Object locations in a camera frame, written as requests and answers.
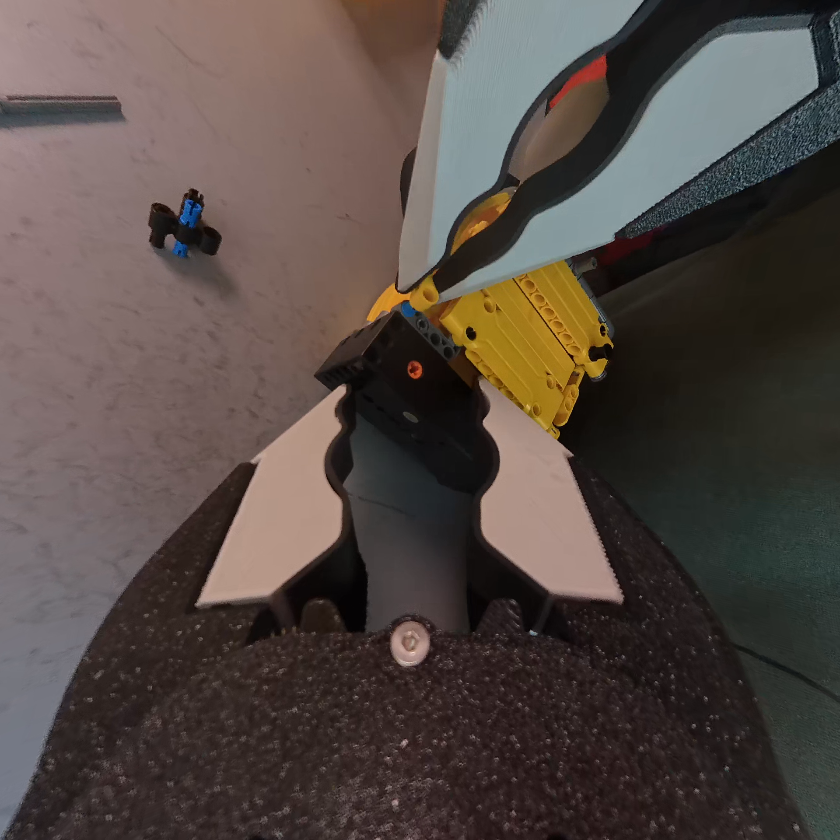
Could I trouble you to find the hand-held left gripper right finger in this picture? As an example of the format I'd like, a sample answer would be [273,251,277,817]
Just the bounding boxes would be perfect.
[469,382,626,605]

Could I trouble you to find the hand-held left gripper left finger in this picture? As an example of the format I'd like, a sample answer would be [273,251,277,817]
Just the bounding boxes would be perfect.
[194,386,349,610]

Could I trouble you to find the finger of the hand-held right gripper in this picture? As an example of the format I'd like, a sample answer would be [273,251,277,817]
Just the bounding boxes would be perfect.
[395,0,648,294]
[436,29,821,294]

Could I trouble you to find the yellow lego vehicle model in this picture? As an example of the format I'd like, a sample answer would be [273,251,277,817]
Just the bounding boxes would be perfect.
[314,187,616,492]

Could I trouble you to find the black lego connector assembly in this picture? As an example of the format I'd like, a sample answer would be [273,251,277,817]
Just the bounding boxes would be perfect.
[147,188,223,258]

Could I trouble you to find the dark grey lego axle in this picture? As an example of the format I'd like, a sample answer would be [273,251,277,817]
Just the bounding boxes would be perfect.
[0,95,124,126]

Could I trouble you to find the black clip microphone cable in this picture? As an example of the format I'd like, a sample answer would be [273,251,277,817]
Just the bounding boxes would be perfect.
[731,643,840,700]

